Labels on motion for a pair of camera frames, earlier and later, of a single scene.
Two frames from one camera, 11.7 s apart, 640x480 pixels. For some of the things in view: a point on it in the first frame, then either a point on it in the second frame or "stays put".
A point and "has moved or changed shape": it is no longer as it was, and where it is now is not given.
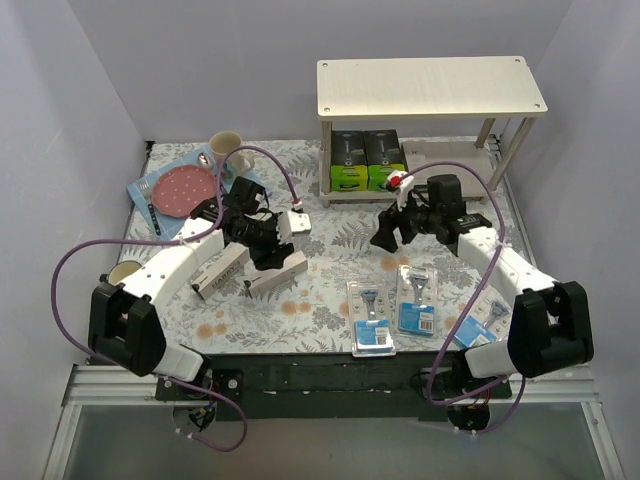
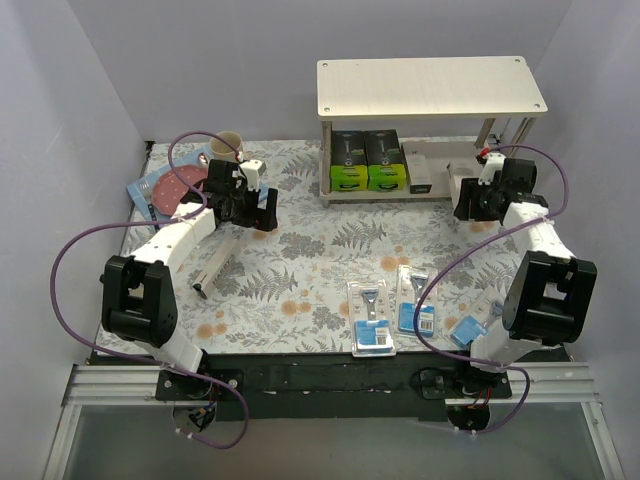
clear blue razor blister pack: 370,319 stays put
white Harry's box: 265,279 has moved or changed shape
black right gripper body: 401,222 -> 470,201
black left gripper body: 270,247 -> 257,211
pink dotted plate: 177,189 stays put
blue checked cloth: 164,224 stays put
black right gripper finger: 384,237 -> 462,210
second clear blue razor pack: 416,300 stays put
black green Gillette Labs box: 349,160 stays put
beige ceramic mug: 222,142 stays put
